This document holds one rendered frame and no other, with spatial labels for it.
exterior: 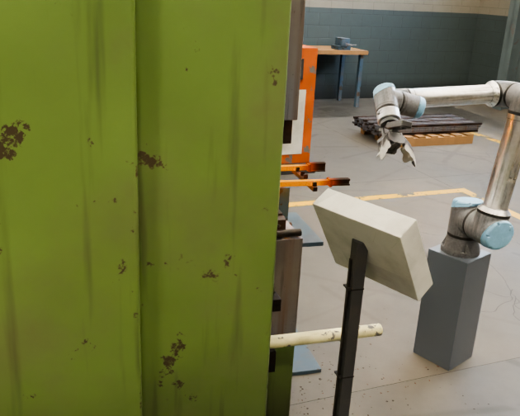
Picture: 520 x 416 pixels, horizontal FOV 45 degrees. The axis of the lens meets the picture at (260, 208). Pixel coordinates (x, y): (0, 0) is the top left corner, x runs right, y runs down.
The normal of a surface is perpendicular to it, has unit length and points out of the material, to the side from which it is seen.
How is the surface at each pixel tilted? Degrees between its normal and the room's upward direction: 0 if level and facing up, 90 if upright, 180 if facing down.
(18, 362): 90
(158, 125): 90
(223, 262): 90
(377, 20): 90
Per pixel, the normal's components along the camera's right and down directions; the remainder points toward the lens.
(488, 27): -0.93, 0.08
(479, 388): 0.05, -0.94
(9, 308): 0.28, 0.33
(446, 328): -0.75, 0.18
